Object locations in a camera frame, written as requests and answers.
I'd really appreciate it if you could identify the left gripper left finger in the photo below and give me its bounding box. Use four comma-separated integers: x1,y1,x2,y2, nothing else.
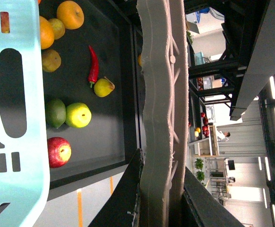
89,148,144,227

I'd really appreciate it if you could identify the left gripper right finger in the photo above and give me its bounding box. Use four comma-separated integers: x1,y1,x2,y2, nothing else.
184,168,243,227

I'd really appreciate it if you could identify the light teal shopping basket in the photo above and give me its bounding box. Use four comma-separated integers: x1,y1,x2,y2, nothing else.
0,0,50,227

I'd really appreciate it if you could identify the grey basket handle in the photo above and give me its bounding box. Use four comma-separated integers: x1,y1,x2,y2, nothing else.
137,0,189,227

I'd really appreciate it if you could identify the red apple front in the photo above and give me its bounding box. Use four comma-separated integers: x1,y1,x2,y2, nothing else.
47,137,72,168

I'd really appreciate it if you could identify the green apple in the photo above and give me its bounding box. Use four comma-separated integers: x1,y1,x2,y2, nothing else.
65,103,92,128

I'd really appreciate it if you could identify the green avocado front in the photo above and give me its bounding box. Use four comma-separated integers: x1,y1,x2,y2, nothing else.
45,98,66,128

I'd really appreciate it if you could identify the yellow pear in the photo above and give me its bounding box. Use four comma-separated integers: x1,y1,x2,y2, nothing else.
94,77,115,97

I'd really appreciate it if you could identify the red chili pepper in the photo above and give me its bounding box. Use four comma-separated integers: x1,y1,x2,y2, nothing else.
87,45,99,87

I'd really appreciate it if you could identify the brown kiwi lower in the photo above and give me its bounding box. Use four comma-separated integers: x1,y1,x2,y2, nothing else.
42,49,61,72

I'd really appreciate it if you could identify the brown kiwi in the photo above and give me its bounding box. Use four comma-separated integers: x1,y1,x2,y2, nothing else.
49,18,66,40
42,49,61,72

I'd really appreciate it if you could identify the yellow orange apple front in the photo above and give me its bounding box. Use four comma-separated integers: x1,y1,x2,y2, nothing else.
39,16,54,50

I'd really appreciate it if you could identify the yellow orange apple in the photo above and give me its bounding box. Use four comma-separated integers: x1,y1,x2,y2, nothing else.
56,0,85,30
39,16,54,50

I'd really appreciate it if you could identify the brown kiwi upper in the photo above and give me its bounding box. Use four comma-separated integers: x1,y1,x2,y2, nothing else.
49,18,66,40

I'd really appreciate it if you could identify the yellow orange apple back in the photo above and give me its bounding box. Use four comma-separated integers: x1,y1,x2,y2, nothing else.
56,0,85,30

